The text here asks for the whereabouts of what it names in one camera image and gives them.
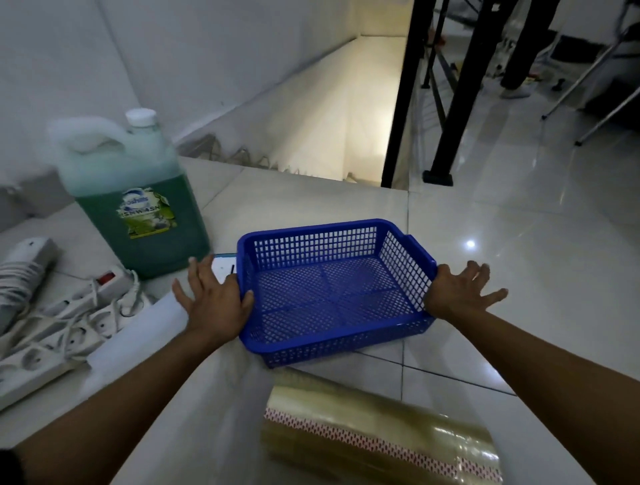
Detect person's left hand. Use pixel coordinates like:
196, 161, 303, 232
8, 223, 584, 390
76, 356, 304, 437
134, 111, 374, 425
171, 254, 255, 348

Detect person's right hand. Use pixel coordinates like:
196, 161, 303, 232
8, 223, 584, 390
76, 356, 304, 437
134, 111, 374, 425
423, 260, 509, 322

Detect blue framed white board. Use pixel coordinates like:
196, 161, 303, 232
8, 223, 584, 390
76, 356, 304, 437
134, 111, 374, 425
209, 253, 239, 286

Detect white power strip red switch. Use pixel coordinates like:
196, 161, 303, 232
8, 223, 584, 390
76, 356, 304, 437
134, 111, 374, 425
0, 294, 152, 414
29, 266, 141, 332

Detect blue plastic basket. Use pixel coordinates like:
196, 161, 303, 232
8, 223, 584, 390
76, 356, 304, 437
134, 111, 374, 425
235, 218, 439, 369

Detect white paper roll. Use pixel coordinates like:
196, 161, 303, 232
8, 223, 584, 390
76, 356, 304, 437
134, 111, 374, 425
82, 292, 279, 485

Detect green dish soap jug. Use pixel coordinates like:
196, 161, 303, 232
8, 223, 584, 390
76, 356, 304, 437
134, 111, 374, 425
47, 107, 212, 280

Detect clear yellowish tape roll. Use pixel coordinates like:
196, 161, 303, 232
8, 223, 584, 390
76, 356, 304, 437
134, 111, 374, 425
259, 367, 504, 485

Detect white cord-wrapped power strip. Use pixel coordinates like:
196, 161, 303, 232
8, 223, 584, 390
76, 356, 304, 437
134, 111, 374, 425
0, 237, 60, 336

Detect person's right forearm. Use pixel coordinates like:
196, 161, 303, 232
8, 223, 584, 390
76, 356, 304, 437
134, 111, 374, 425
445, 304, 640, 485

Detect person's left forearm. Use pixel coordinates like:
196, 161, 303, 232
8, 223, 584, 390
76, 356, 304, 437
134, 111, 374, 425
15, 329, 222, 485

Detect person's black left sleeve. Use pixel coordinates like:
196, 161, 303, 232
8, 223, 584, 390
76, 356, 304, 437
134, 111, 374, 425
0, 447, 27, 485

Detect black metal stair railing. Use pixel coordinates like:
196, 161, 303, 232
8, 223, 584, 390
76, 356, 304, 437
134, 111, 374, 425
381, 0, 521, 189

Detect metal chair legs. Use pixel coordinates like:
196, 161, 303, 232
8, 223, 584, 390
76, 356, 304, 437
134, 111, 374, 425
541, 22, 640, 147

